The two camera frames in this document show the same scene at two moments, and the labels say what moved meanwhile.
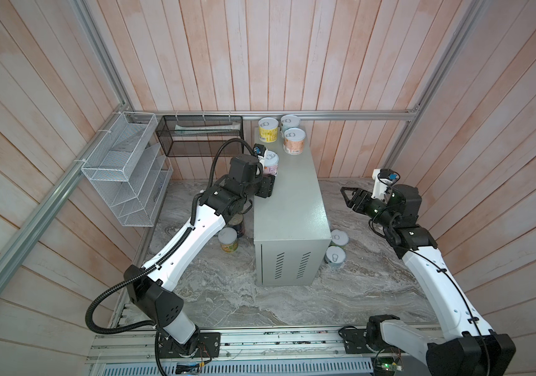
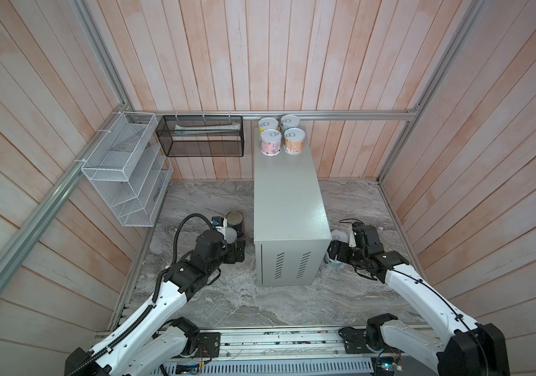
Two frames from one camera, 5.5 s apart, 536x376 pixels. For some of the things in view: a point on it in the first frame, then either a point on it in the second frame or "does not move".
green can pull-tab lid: x=338 y=238 does not move
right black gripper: x=357 y=194 to x=341 y=252
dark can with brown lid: x=237 y=222 does not move
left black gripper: x=266 y=186 to x=231 y=257
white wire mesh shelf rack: x=130 y=172 does not move
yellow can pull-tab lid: x=268 y=128 does not move
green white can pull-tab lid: x=290 y=121 does not move
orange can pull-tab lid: x=294 y=139 does not move
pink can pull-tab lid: x=272 y=160 to x=270 y=142
